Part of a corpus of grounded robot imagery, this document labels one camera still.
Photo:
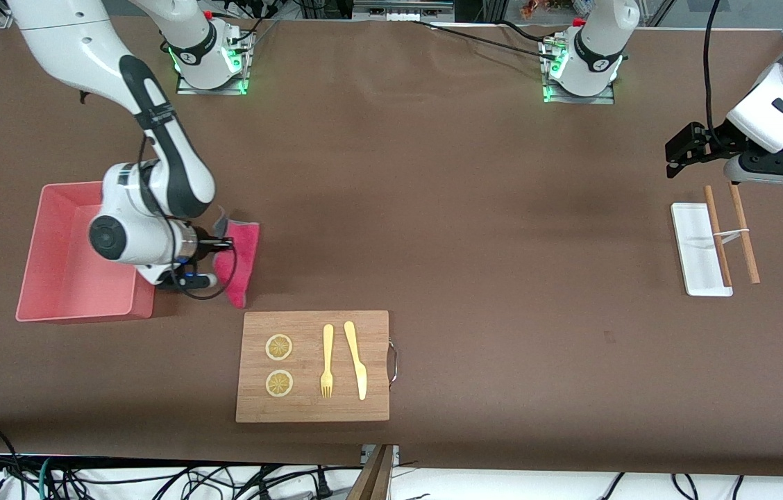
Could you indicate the wooden post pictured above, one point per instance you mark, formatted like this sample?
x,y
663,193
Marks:
x,y
372,479

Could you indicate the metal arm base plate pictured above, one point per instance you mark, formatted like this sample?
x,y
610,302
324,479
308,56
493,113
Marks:
x,y
575,99
214,89

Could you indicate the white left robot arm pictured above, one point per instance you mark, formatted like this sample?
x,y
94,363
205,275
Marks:
x,y
780,104

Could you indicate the yellow plastic knife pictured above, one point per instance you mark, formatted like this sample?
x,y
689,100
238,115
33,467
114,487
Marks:
x,y
355,354

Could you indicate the yellow plastic fork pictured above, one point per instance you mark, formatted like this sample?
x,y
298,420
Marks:
x,y
327,361

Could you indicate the pink and grey cloth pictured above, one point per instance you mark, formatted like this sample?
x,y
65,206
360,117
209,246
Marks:
x,y
242,264

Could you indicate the white rectangular tray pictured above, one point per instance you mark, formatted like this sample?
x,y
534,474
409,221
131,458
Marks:
x,y
697,257

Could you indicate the grey network switch box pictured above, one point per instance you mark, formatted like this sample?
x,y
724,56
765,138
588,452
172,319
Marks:
x,y
402,8

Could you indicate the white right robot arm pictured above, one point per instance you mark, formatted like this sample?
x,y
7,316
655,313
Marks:
x,y
128,208

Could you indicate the brown wooden stick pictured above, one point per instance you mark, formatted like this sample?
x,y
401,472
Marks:
x,y
742,215
714,215

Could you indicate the lemon slice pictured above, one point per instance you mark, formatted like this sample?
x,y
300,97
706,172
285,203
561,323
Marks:
x,y
278,347
279,384

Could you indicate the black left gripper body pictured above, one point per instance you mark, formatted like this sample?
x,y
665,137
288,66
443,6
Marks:
x,y
719,142

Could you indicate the wooden cutting board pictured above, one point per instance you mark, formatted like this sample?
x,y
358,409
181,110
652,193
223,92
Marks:
x,y
312,410

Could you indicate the pink plastic bin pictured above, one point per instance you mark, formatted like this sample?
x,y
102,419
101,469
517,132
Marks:
x,y
62,278

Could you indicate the small metal bracket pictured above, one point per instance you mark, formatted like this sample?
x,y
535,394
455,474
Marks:
x,y
366,455

